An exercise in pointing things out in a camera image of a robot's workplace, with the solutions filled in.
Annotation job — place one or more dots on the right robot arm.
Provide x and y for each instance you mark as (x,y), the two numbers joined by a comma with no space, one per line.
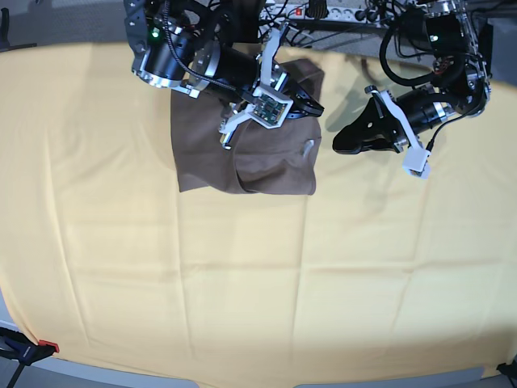
(187,47)

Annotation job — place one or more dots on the white power strip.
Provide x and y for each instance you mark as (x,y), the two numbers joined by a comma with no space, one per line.
(339,14)

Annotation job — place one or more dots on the black clamp right corner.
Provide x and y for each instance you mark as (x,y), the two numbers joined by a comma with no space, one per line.
(509,371)

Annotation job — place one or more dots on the brown T-shirt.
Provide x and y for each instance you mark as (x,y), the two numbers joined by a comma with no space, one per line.
(269,161)

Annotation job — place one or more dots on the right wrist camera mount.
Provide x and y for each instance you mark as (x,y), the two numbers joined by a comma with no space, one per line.
(265,104)

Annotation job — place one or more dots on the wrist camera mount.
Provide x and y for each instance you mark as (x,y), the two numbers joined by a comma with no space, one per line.
(415,162)
(265,104)

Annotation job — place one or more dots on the yellow table cloth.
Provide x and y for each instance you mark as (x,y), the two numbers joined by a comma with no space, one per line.
(377,275)

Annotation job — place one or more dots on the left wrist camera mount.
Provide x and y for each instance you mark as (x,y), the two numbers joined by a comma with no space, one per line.
(415,162)

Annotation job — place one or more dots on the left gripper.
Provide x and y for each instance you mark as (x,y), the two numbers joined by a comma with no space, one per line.
(377,130)

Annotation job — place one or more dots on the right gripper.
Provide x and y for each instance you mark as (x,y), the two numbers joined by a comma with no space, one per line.
(242,71)

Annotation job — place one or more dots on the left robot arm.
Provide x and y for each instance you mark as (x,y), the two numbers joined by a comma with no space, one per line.
(457,87)

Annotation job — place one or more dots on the blue red table clamp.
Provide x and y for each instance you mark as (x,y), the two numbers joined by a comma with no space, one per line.
(16,346)

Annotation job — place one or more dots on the black centre stand post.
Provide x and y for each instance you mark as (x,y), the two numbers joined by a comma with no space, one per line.
(247,12)

